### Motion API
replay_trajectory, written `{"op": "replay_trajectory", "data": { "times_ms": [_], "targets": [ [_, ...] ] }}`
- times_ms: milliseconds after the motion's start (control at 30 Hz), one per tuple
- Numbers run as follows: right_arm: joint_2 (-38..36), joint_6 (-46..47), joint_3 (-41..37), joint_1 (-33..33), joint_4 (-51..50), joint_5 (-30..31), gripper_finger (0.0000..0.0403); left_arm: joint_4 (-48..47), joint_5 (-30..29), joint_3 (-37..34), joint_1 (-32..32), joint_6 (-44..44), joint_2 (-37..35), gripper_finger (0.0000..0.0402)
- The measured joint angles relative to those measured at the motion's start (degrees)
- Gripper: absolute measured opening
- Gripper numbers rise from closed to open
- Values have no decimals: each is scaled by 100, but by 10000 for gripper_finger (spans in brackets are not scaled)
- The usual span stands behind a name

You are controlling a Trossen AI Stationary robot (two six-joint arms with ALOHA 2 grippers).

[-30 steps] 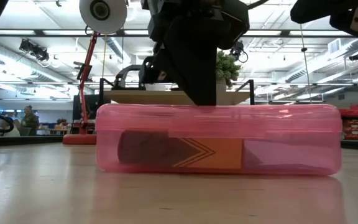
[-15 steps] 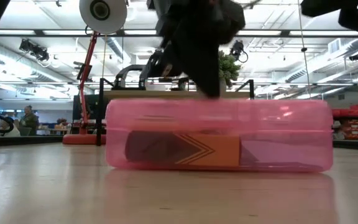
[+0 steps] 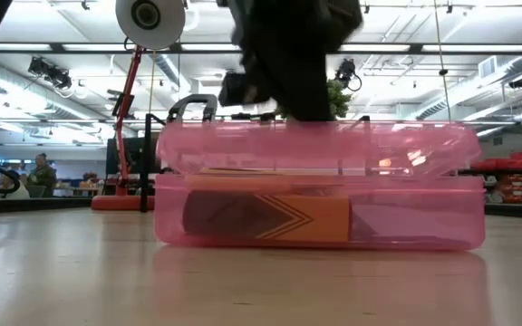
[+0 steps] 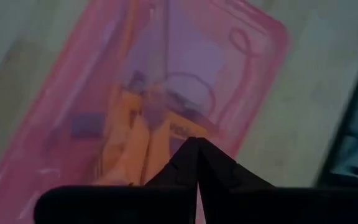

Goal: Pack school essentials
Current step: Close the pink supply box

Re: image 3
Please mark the red lamp stand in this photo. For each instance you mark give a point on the red lamp stand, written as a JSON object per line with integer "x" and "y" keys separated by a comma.
{"x": 125, "y": 113}

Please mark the black overhead frame beam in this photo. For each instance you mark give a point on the black overhead frame beam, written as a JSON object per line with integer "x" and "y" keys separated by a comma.
{"x": 424, "y": 47}

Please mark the black hole punch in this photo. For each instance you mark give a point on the black hole punch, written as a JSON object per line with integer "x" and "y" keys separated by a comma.
{"x": 191, "y": 104}

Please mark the pink transparent plastic pencil case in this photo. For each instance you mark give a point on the pink transparent plastic pencil case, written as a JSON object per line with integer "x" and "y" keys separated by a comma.
{"x": 424, "y": 149}

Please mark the black overhead mounted camera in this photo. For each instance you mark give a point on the black overhead mounted camera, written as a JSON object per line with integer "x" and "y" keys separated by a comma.
{"x": 346, "y": 72}
{"x": 50, "y": 72}

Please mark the pale blue sticky note pad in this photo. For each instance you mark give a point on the pale blue sticky note pad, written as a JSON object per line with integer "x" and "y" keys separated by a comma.
{"x": 406, "y": 222}

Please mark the white round spool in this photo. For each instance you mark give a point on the white round spool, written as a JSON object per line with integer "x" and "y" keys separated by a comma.
{"x": 170, "y": 22}

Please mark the yellow Crayola crayon box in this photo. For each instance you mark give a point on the yellow Crayola crayon box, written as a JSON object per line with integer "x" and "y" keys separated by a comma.
{"x": 320, "y": 217}

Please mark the green potted plant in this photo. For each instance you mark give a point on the green potted plant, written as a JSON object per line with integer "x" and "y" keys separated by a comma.
{"x": 340, "y": 99}

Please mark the person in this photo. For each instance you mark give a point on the person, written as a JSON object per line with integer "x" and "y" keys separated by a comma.
{"x": 43, "y": 174}
{"x": 14, "y": 190}

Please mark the black background monitor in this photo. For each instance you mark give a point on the black background monitor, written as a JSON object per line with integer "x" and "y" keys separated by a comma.
{"x": 132, "y": 156}

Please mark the wooden shelf riser black legs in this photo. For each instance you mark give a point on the wooden shelf riser black legs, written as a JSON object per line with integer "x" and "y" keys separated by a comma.
{"x": 145, "y": 158}

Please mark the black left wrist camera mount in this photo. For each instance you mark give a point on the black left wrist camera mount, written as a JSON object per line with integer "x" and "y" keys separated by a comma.
{"x": 236, "y": 88}

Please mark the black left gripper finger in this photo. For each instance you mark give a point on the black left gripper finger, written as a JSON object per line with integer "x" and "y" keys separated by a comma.
{"x": 308, "y": 86}

